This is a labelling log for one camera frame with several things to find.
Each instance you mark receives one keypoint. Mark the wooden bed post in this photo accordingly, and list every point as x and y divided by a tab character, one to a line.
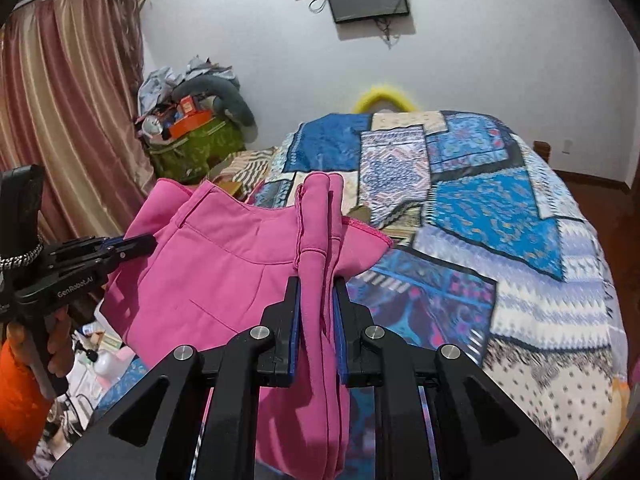
543	150

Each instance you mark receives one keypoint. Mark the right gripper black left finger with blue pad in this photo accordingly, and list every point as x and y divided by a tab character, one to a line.
264	356

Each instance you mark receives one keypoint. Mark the pink pants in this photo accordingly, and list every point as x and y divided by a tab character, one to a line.
217	265

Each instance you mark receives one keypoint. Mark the yellow curved headboard pad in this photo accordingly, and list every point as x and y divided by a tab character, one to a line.
383	97

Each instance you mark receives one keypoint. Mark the pink striped curtain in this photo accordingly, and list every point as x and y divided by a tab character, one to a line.
70	74

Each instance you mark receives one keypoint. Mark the left hand holding gripper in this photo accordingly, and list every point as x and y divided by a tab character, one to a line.
45	347

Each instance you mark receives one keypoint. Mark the green storage bag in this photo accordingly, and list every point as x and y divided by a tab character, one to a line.
188	159

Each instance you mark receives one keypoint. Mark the grey plush toy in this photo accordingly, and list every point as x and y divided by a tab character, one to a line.
226	94

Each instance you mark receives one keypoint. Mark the orange box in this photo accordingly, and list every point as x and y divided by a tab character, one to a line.
192	117

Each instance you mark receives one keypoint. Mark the olive green folded pants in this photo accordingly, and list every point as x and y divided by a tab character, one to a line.
401	227

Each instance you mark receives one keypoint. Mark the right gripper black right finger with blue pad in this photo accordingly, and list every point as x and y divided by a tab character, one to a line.
404	381

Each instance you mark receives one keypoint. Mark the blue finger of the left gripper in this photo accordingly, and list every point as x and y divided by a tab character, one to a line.
111	243

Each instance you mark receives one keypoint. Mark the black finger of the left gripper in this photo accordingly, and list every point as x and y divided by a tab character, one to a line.
134	247

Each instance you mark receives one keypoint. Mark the white wall socket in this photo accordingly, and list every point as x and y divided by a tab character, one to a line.
567	146

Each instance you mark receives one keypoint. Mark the blue patchwork bed quilt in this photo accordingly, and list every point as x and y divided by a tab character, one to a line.
504	266

